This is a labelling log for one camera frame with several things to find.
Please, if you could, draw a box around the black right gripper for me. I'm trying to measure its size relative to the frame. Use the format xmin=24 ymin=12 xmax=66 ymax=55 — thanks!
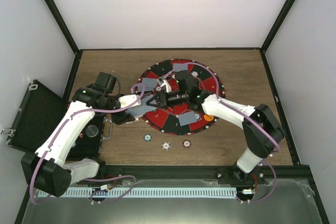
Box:
xmin=148 ymin=89 xmax=190 ymax=109

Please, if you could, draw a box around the blue backed card deck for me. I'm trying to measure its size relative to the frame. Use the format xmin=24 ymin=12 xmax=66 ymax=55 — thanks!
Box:
xmin=125 ymin=102 xmax=155 ymax=119

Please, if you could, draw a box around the dealt card seat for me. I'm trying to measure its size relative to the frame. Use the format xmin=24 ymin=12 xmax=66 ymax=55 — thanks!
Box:
xmin=141 ymin=78 xmax=157 ymax=91
xmin=172 ymin=63 xmax=188 ymax=72
xmin=177 ymin=111 xmax=198 ymax=126

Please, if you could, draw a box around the green blue 50 chip stack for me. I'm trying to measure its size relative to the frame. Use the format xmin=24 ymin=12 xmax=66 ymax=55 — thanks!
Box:
xmin=144 ymin=134 xmax=152 ymax=142

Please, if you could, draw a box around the dealt card bottom seat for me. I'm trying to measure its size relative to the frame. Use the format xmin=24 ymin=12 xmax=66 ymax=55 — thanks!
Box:
xmin=177 ymin=111 xmax=198 ymax=126

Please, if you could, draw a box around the dealt card top seat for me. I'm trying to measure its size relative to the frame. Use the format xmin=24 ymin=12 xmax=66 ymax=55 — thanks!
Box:
xmin=172 ymin=63 xmax=188 ymax=72

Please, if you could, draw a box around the orange blue 10 chip stack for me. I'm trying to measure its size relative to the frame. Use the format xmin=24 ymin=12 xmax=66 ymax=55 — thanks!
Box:
xmin=162 ymin=142 xmax=171 ymax=151

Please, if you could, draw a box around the orange dealer button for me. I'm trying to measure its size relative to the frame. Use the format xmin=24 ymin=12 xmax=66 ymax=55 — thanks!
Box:
xmin=204 ymin=114 xmax=214 ymax=122

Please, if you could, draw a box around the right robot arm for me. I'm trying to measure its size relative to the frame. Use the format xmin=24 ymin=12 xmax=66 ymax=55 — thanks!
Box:
xmin=146 ymin=90 xmax=285 ymax=184

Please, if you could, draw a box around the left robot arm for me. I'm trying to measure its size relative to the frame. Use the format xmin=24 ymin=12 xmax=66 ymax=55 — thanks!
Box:
xmin=21 ymin=87 xmax=141 ymax=205

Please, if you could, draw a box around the round red black poker mat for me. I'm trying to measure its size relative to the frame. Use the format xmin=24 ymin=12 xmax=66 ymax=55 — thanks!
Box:
xmin=138 ymin=59 xmax=225 ymax=135

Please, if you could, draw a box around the round grey metal disc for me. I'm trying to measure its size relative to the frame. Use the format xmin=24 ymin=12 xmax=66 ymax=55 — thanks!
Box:
xmin=85 ymin=125 xmax=99 ymax=138

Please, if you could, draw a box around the red 100 chip stack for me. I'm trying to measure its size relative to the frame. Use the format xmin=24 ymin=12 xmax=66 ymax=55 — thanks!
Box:
xmin=183 ymin=140 xmax=191 ymax=148

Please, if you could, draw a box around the black poker set case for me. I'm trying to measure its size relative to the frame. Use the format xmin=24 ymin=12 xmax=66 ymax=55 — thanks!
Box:
xmin=4 ymin=80 xmax=105 ymax=161

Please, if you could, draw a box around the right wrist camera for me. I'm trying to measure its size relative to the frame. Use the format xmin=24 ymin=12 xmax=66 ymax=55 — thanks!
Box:
xmin=175 ymin=70 xmax=196 ymax=93

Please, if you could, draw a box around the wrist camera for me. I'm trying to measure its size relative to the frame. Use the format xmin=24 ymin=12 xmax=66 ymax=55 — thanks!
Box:
xmin=95 ymin=72 xmax=117 ymax=94
xmin=175 ymin=70 xmax=196 ymax=93

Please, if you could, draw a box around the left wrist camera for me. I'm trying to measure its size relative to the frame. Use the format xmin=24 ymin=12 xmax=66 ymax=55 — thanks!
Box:
xmin=95 ymin=72 xmax=117 ymax=94

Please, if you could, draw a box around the light blue slotted cable duct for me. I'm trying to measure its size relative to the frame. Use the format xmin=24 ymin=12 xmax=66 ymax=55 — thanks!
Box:
xmin=38 ymin=187 xmax=237 ymax=198

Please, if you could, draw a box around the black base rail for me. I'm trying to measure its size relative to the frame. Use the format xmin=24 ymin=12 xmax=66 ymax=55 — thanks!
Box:
xmin=76 ymin=165 xmax=310 ymax=185

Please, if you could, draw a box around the black enclosure frame post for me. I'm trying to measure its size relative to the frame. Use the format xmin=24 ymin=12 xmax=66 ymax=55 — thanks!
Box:
xmin=28 ymin=0 xmax=81 ymax=51

